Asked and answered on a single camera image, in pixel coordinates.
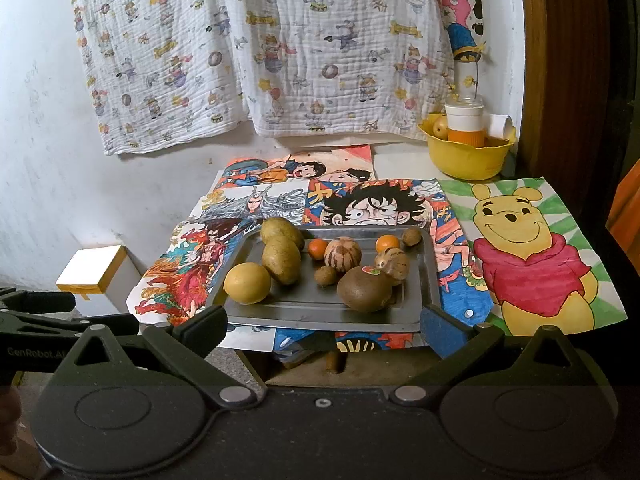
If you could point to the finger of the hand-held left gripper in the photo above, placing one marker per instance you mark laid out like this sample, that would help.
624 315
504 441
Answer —
37 301
50 322

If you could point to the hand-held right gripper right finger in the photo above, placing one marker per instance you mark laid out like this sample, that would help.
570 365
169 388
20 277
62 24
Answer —
440 330

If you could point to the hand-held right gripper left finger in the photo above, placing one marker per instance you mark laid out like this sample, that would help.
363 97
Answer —
207 325

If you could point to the yellow lemon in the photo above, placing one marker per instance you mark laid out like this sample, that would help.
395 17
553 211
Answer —
246 283

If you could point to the wrinkled brown walnut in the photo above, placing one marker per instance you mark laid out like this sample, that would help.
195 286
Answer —
396 264

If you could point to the large kiwi with sticker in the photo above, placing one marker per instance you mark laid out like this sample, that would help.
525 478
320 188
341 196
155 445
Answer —
362 290

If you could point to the metal tray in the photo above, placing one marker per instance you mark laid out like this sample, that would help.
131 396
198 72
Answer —
300 305

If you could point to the brownish potato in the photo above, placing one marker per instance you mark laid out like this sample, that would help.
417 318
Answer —
281 260

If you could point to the small orange tangerine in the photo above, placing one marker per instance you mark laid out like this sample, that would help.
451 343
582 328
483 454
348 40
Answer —
317 249
387 242

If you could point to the yellowish potato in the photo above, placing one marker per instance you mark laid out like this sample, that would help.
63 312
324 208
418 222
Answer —
281 230

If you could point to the striped round walnut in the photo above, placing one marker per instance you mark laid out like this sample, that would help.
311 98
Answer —
342 252

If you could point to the red flame figure drawing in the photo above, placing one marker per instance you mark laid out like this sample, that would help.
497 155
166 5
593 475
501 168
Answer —
190 270

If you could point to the white box yellow tape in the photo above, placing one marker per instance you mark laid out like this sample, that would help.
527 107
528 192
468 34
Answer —
95 270

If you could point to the yellow bear drawing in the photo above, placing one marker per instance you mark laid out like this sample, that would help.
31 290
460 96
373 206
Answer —
520 260

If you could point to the grey horned figure drawing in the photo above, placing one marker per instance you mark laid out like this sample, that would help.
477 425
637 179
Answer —
240 205

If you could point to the yellow plastic bowl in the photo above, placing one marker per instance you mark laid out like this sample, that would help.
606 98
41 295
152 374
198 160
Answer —
465 162

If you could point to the cartoon girls drawing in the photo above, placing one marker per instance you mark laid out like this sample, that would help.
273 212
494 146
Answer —
280 170

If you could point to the small yellow pear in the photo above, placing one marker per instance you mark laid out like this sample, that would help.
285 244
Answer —
440 127

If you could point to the white and orange cup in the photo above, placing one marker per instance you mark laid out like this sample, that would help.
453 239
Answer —
465 120

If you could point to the white paper roll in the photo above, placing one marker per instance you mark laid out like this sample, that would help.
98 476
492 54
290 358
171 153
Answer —
500 125

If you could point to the orange panel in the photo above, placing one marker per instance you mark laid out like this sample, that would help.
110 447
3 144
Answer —
627 200

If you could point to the printed blanket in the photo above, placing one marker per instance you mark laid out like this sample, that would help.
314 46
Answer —
250 50

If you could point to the brown wooden door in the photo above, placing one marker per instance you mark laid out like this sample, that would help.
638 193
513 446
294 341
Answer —
550 60

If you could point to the wall poster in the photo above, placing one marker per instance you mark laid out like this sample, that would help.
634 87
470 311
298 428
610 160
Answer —
462 10

